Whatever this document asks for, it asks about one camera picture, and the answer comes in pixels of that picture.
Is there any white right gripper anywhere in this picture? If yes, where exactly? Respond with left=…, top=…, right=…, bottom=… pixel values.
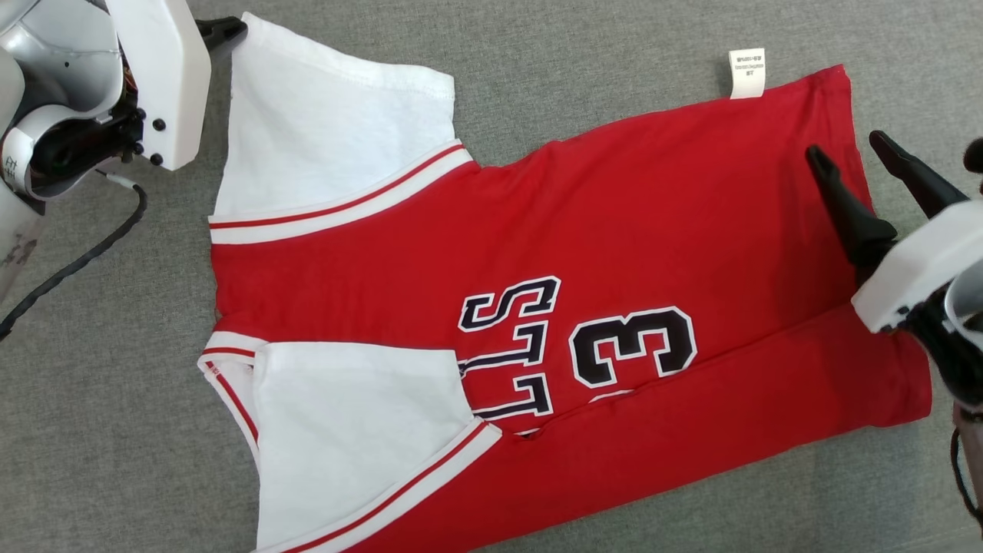
left=805, top=130, right=983, bottom=336

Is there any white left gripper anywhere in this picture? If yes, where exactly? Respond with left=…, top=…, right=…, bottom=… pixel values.
left=108, top=0, right=249, bottom=171

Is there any red white basketball jersey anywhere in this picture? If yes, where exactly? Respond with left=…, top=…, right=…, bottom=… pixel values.
left=197, top=12, right=934, bottom=553

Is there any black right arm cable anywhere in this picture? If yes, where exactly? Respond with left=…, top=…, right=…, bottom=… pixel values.
left=949, top=426, right=983, bottom=532

